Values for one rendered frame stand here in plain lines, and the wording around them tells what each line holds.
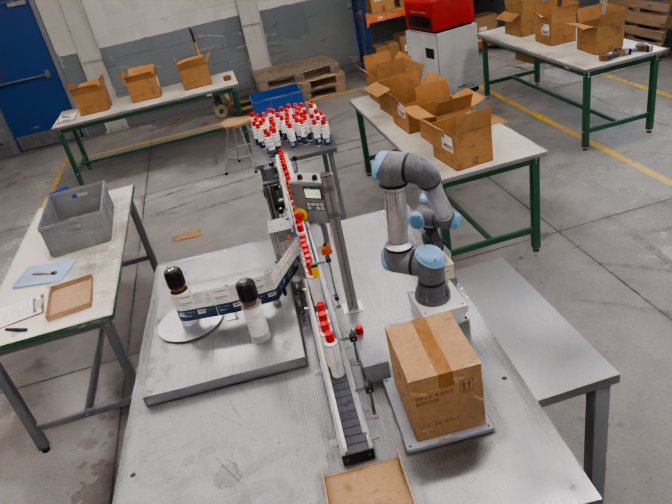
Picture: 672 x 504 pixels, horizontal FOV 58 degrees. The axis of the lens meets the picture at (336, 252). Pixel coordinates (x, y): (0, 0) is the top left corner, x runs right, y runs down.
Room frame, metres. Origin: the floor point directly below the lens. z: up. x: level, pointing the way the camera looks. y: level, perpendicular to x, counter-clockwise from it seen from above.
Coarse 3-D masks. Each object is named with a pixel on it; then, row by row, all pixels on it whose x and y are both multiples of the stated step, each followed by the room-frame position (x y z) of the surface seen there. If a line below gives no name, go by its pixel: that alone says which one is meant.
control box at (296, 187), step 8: (296, 176) 2.37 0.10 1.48; (304, 176) 2.36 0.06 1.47; (296, 184) 2.31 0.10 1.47; (304, 184) 2.29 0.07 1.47; (312, 184) 2.27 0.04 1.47; (320, 184) 2.25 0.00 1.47; (296, 192) 2.32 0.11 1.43; (336, 192) 2.32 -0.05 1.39; (296, 200) 2.32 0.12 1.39; (304, 200) 2.30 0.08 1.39; (312, 200) 2.28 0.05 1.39; (320, 200) 2.26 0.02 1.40; (296, 208) 2.33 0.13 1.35; (304, 208) 2.31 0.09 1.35; (304, 216) 2.31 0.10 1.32; (312, 216) 2.29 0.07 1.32; (320, 216) 2.27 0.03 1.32; (328, 216) 2.25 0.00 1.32
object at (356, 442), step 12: (312, 252) 2.77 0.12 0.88; (312, 300) 2.32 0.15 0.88; (336, 384) 1.73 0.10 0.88; (348, 384) 1.72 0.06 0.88; (336, 396) 1.67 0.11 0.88; (348, 396) 1.66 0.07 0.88; (348, 408) 1.60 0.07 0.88; (348, 420) 1.54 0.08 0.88; (348, 432) 1.49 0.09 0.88; (360, 432) 1.48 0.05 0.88; (348, 444) 1.44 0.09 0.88; (360, 444) 1.42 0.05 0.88
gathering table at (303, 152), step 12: (252, 132) 4.92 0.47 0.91; (252, 144) 4.70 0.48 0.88; (288, 144) 4.52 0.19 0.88; (300, 144) 4.46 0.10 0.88; (312, 144) 4.41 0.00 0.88; (252, 156) 4.28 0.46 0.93; (264, 156) 4.37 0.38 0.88; (288, 156) 4.26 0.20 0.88; (300, 156) 4.22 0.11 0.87; (312, 156) 4.23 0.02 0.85; (324, 156) 4.88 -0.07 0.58; (264, 180) 4.23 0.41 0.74; (336, 180) 4.26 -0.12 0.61
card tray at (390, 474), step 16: (384, 464) 1.36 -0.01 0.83; (400, 464) 1.35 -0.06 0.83; (336, 480) 1.34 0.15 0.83; (352, 480) 1.33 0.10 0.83; (368, 480) 1.31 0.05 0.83; (384, 480) 1.30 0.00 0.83; (400, 480) 1.29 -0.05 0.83; (336, 496) 1.28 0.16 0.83; (352, 496) 1.27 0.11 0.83; (368, 496) 1.26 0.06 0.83; (384, 496) 1.24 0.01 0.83; (400, 496) 1.23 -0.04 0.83
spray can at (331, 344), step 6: (330, 330) 1.80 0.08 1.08; (330, 336) 1.77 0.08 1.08; (324, 342) 1.79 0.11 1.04; (330, 342) 1.77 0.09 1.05; (336, 342) 1.78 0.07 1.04; (330, 348) 1.76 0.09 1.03; (336, 348) 1.77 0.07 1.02; (330, 354) 1.76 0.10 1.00; (336, 354) 1.76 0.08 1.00; (330, 360) 1.77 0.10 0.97; (336, 360) 1.76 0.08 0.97; (330, 366) 1.78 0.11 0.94; (336, 366) 1.76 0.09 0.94; (342, 366) 1.77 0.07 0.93; (336, 372) 1.76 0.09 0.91; (342, 372) 1.77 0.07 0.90; (336, 378) 1.76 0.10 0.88
